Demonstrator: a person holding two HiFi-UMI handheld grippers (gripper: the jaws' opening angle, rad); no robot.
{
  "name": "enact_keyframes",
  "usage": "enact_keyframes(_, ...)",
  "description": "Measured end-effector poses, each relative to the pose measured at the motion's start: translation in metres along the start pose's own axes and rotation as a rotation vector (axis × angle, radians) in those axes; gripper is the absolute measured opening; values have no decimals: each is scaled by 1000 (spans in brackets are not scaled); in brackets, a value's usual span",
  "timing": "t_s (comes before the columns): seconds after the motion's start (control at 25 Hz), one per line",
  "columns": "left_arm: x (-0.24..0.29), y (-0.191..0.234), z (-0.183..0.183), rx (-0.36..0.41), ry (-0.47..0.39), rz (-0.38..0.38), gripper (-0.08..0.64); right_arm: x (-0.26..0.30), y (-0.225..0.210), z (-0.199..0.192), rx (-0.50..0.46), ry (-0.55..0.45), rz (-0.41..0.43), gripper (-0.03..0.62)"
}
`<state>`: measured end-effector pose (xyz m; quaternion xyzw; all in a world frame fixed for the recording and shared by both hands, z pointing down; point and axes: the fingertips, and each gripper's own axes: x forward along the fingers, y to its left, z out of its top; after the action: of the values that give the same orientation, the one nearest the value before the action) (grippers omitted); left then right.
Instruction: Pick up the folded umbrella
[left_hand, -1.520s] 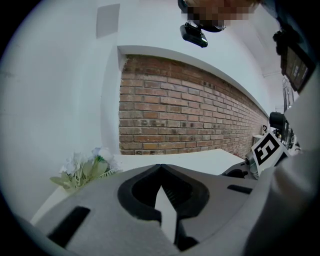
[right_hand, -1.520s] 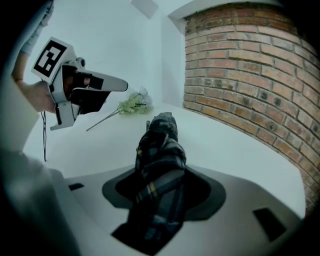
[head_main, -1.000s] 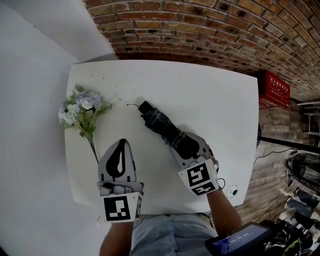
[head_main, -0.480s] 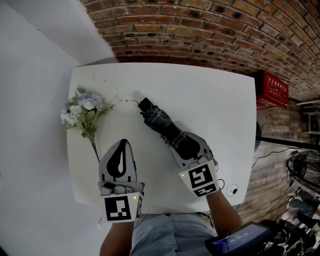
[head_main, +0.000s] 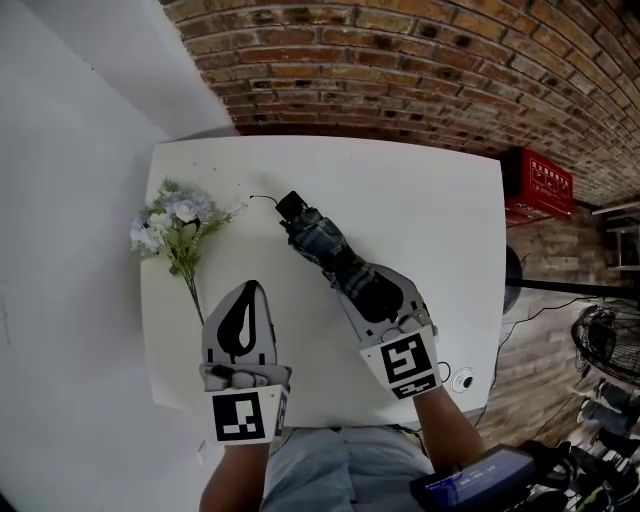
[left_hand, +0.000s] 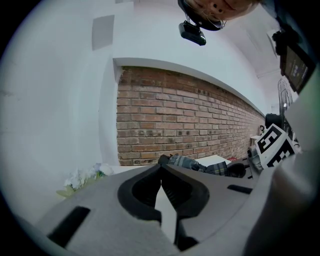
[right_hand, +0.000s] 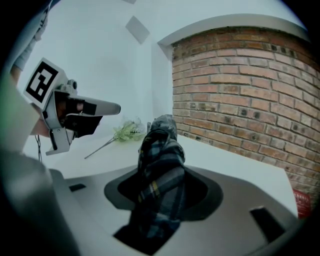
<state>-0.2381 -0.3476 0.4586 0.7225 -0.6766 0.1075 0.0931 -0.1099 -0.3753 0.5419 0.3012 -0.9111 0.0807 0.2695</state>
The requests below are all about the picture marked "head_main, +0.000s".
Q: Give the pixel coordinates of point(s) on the person's right forearm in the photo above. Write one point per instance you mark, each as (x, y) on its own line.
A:
(445, 430)

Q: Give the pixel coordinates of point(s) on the black standing fan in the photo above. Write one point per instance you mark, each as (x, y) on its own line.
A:
(575, 289)

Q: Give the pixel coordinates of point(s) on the person's left forearm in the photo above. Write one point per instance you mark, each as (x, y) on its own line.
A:
(232, 480)

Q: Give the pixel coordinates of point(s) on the artificial flower bouquet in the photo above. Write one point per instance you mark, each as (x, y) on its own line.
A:
(175, 220)

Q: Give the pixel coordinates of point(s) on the red fire equipment box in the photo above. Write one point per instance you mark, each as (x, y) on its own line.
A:
(545, 185)

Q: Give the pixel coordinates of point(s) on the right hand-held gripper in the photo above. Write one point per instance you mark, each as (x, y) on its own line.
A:
(407, 362)

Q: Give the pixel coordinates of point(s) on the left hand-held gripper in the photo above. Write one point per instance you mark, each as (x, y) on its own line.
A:
(237, 417)

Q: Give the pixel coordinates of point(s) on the black device with screen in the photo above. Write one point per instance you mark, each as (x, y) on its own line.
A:
(475, 480)

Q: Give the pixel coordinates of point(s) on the white table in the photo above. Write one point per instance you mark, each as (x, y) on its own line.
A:
(400, 210)

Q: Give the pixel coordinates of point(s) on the dark plaid umbrella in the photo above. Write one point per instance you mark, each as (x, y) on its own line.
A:
(320, 235)

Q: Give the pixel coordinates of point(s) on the person's light blue shirt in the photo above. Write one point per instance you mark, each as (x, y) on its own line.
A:
(340, 470)

